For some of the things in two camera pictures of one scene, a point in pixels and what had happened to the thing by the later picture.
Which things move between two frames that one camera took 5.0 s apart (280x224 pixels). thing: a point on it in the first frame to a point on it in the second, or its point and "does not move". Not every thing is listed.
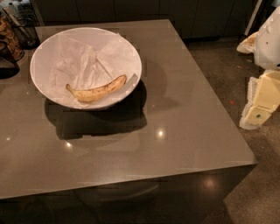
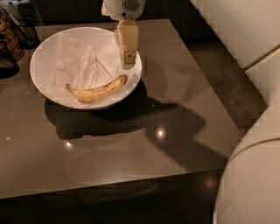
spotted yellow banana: [99, 93] does not move
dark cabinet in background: [192, 19] does not move
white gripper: [269, 46] to [124, 9]
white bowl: [83, 59] does not move
